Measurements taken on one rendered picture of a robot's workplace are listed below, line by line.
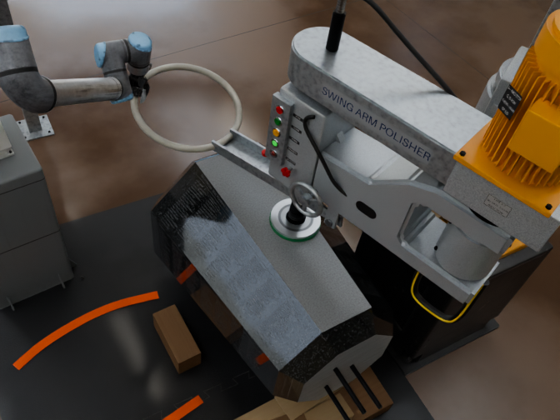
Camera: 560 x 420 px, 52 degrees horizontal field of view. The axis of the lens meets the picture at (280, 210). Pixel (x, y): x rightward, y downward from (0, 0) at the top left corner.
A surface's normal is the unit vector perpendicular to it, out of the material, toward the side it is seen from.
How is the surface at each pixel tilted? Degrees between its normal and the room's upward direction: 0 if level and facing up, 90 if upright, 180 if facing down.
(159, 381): 0
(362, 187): 90
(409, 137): 90
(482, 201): 90
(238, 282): 45
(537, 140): 90
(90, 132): 0
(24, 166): 0
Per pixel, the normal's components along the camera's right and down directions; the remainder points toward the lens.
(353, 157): 0.06, -0.67
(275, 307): -0.50, -0.19
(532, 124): -0.66, 0.53
